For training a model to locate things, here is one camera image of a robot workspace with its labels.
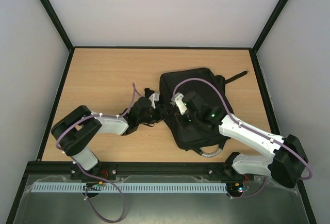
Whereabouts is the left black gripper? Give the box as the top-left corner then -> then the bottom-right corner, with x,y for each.
139,104 -> 174,124

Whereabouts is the black student backpack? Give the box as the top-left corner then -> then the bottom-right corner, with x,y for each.
159,68 -> 248,158

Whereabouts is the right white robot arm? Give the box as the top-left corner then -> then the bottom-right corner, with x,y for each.
172,91 -> 308,188

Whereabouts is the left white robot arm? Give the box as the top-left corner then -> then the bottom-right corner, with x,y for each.
51,93 -> 176,171

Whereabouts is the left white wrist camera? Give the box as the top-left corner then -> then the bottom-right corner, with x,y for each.
149,92 -> 160,109

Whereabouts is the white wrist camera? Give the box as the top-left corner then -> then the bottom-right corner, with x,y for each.
149,92 -> 160,109
171,92 -> 188,115

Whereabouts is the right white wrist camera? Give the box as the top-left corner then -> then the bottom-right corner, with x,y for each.
171,92 -> 188,115

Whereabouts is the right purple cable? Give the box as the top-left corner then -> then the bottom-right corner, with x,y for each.
170,78 -> 315,200

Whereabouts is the purple cable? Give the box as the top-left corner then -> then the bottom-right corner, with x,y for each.
170,78 -> 315,200
55,83 -> 145,221

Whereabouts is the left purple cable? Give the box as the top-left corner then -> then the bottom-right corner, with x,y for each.
55,83 -> 145,221

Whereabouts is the light blue slotted cable duct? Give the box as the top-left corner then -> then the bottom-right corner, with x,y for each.
31,182 -> 227,194

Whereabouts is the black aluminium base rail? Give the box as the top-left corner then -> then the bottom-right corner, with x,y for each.
25,161 -> 300,181

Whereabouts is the black enclosure frame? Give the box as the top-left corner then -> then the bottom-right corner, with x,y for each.
5,0 -> 317,224

